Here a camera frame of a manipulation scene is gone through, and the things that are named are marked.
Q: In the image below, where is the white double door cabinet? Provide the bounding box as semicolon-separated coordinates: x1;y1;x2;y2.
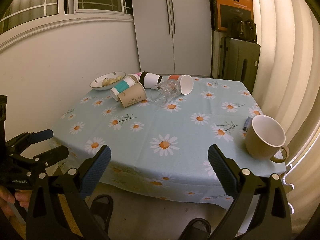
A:
132;0;212;77

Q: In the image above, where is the dark folded table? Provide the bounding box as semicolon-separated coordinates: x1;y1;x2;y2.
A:
211;31;260;92

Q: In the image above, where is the black slipper left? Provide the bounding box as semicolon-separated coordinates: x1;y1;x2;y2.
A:
90;194;113;233

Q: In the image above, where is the black slipper right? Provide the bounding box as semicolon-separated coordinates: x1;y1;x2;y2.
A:
178;218;212;240

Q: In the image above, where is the pink paper cup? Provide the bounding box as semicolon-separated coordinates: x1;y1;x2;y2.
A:
128;73;140;82

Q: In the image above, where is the black white paper cup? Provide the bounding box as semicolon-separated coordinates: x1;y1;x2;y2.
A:
139;71;163;88

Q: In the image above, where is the black slipper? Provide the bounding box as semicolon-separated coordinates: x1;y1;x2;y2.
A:
178;218;212;240
90;194;113;233

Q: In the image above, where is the white floral bowl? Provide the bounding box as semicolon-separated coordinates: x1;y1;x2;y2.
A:
90;72;126;90

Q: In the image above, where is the red paper cup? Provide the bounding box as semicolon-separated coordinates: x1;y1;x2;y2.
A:
168;75;194;95

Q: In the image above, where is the floral light blue tablecloth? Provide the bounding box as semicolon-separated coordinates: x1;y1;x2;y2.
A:
52;77;285;209

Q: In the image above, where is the cream curtain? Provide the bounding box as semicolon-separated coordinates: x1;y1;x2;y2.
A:
253;0;319;233

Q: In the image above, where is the orange cardboard box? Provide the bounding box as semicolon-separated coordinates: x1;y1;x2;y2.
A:
214;0;254;32

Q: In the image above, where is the white framed window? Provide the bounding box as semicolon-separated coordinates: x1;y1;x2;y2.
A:
0;0;133;34

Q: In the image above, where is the small blue box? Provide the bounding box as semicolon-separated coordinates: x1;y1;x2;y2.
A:
243;116;252;132

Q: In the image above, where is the person's left hand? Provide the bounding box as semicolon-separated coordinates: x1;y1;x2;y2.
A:
0;186;33;219

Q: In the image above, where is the clear glass mug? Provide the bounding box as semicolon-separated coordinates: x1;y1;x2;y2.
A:
150;79;181;106

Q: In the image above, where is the brown kraft paper cup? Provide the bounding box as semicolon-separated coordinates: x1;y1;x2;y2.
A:
118;83;147;108

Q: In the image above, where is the black bag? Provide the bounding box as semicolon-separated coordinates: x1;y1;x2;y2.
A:
227;17;257;43

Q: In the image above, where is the teal white paper cup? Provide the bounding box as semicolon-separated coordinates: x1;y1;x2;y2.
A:
110;75;138;101

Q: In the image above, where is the beige ceramic mug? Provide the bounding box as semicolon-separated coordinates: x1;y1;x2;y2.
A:
245;115;290;163

